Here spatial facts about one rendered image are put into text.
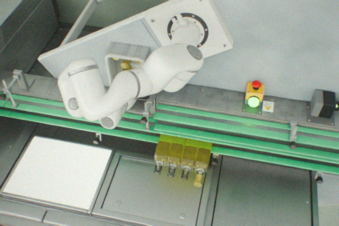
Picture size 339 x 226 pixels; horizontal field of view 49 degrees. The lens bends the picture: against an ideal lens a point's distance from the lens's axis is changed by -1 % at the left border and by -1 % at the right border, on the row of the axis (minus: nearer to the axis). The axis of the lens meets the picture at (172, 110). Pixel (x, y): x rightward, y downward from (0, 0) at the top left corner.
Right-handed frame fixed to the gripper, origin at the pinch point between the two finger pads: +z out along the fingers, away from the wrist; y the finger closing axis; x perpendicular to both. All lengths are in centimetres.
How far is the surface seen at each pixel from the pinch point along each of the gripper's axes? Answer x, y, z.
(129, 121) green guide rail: -15.7, 1.4, -4.6
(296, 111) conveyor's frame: 0, 72, 3
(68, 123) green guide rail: -23.8, -28.2, -4.6
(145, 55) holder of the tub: 16.1, 6.5, -1.1
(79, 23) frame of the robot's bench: 8, -40, 40
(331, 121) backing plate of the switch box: 0, 86, 0
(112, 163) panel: -34.6, -3.6, -13.4
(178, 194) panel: -37, 29, -22
